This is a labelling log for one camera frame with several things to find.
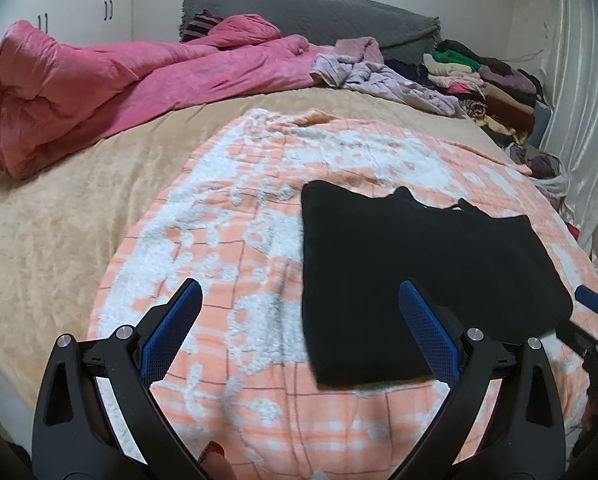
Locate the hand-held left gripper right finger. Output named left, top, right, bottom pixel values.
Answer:
left=398, top=280, right=566, bottom=480

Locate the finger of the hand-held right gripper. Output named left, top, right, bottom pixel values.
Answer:
left=556, top=317, right=598, bottom=359
left=575, top=285, right=598, bottom=319

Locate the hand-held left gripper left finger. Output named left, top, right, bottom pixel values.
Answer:
left=32, top=279, right=205, bottom=480

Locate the black sweater with orange cuffs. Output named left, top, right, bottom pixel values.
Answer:
left=300, top=180, right=574, bottom=391

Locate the white bag of clothes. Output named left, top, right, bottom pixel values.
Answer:
left=521, top=147, right=573, bottom=200

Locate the stack of folded clothes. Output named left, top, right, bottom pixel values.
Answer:
left=421, top=40, right=546, bottom=147

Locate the person's left hand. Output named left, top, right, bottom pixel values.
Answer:
left=199, top=441, right=241, bottom=480

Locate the peach and white patterned blanket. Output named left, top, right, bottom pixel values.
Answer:
left=86, top=107, right=598, bottom=480

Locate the beige bed sheet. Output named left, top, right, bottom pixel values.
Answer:
left=0, top=85, right=530, bottom=413

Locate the white curtain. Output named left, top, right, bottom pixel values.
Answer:
left=538, top=0, right=598, bottom=273

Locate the pink duvet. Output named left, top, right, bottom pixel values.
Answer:
left=0, top=14, right=326, bottom=181

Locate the lilac crumpled garment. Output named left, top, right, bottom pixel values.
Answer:
left=309, top=52, right=468, bottom=119

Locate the dark navy garment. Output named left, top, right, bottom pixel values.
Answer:
left=386, top=57, right=431, bottom=82

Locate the dusty pink garment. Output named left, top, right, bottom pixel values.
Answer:
left=333, top=36, right=386, bottom=64

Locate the striped dark cloth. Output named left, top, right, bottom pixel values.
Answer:
left=181, top=9, right=226, bottom=44

